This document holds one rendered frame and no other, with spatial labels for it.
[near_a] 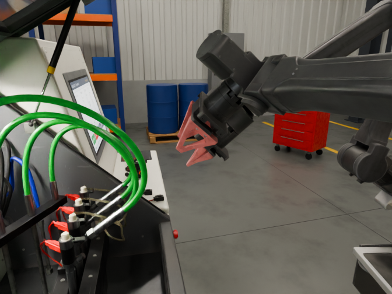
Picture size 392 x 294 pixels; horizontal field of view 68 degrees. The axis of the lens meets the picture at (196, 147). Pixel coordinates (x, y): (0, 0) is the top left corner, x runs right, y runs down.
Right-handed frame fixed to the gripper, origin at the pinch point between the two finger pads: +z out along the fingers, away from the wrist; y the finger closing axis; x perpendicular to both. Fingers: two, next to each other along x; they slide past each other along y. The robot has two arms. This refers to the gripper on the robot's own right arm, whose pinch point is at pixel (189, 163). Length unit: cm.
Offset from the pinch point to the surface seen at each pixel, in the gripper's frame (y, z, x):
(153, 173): -4, 32, -53
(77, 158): 22.1, 27.9, -10.8
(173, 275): -17.7, 22.1, 8.8
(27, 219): 18.9, 38.5, 8.5
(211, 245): -94, 80, -138
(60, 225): 11.9, 31.9, 10.1
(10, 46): 56, 16, -11
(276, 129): -138, -22, -398
